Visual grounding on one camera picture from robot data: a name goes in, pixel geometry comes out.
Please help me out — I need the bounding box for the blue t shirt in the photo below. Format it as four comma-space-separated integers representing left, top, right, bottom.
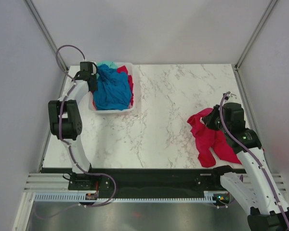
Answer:
92, 64, 131, 111

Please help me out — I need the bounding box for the aluminium frame post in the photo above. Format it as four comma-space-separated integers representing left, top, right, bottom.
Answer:
23, 0, 68, 71
232, 0, 279, 72

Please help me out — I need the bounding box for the white plastic laundry basket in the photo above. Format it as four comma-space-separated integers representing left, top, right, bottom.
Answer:
88, 61, 138, 114

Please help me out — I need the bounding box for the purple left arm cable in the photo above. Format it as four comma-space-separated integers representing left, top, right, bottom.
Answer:
55, 44, 91, 174

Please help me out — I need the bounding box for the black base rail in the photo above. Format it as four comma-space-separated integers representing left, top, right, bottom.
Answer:
67, 168, 256, 200

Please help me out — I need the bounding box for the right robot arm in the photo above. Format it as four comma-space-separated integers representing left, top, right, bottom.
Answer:
202, 103, 289, 231

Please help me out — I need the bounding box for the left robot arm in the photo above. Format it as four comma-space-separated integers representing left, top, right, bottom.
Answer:
48, 61, 98, 189

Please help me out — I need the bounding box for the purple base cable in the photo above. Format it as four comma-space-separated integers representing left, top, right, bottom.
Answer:
210, 191, 240, 209
35, 175, 118, 219

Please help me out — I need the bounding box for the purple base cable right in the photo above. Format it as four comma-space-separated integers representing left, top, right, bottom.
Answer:
210, 191, 240, 209

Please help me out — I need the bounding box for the teal t shirt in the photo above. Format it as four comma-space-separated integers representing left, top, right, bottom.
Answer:
96, 61, 118, 69

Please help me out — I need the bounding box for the left aluminium frame post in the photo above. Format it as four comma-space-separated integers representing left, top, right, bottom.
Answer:
23, 0, 68, 71

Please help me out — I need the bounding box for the red t shirt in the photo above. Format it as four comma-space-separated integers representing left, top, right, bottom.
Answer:
187, 108, 241, 168
117, 65, 134, 109

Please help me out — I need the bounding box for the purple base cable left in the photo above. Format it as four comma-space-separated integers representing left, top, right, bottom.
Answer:
35, 175, 118, 219

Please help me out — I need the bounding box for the right aluminium frame post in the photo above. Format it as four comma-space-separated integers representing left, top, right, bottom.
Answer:
232, 0, 279, 72

